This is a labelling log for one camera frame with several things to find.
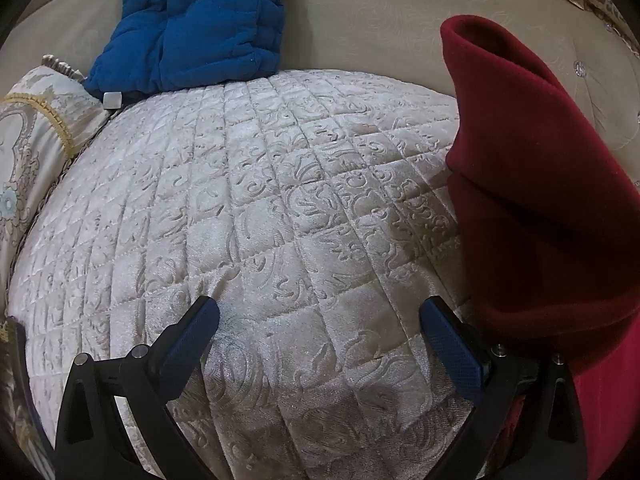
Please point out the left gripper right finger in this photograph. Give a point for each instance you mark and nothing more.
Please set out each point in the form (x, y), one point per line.
(525, 421)

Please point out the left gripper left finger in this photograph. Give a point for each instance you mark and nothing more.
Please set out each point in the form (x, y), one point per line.
(91, 439)

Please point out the dark red garment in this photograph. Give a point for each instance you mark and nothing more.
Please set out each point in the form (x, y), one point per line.
(549, 224)

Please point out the white quilted bedspread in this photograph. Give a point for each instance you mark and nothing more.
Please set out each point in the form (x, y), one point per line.
(313, 207)

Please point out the cream embroidered pillow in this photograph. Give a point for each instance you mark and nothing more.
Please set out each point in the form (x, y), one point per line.
(47, 118)

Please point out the beige tufted headboard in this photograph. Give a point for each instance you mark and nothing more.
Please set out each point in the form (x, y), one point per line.
(588, 44)

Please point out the blue quilted cushion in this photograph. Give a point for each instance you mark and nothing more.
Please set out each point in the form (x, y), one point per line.
(169, 45)

